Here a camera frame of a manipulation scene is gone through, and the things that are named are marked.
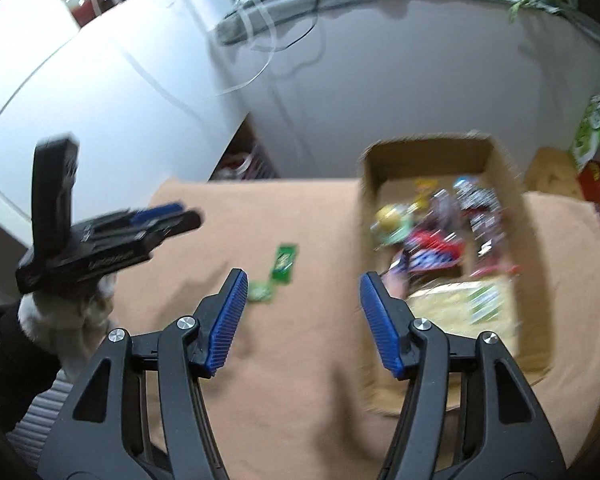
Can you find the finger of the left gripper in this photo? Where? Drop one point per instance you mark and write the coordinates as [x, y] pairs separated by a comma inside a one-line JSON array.
[[158, 230], [157, 212]]

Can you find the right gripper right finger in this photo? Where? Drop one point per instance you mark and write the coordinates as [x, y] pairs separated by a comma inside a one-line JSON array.
[[502, 432]]

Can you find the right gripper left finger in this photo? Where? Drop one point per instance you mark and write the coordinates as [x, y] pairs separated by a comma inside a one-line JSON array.
[[137, 410]]

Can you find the large cracker packet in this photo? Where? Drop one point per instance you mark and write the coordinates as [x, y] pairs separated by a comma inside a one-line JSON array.
[[468, 308]]

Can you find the small green candy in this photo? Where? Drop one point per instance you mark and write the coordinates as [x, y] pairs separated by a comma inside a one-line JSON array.
[[260, 292]]

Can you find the green gum packet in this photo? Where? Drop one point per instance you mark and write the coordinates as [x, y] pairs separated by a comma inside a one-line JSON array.
[[286, 255]]

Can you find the Snickers bar blue label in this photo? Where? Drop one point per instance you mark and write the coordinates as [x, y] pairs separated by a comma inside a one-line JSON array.
[[429, 251]]

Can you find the brown cardboard box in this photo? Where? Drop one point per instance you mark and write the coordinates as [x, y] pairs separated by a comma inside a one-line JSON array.
[[389, 171]]

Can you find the yellow ball jelly cup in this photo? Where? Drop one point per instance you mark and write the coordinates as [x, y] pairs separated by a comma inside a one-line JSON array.
[[393, 223]]

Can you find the black white candy packet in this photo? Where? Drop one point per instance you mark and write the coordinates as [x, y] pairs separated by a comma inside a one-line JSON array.
[[478, 202]]

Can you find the yellow candy packet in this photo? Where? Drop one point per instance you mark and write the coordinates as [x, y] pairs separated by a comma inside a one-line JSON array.
[[424, 189]]

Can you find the brown pink chocolate bar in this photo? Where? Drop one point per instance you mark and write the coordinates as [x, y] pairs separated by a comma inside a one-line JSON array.
[[397, 278]]

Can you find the red dried fruit packet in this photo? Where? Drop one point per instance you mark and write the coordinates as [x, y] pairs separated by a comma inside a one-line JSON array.
[[491, 250]]

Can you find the clear red nut packet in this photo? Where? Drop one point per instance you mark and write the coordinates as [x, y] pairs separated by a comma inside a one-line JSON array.
[[444, 209]]

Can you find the orange green jelly packet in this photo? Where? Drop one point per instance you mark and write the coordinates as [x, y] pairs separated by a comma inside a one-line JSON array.
[[465, 186]]

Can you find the left white gloved hand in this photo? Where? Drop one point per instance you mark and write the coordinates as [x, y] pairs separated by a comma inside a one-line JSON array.
[[70, 326]]

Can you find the beige table cloth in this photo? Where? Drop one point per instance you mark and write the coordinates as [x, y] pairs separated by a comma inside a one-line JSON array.
[[288, 402]]

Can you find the red white jar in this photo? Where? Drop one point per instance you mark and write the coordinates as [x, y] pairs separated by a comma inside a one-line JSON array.
[[83, 11]]

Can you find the green juice carton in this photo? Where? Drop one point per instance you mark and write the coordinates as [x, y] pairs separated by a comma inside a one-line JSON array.
[[586, 141]]

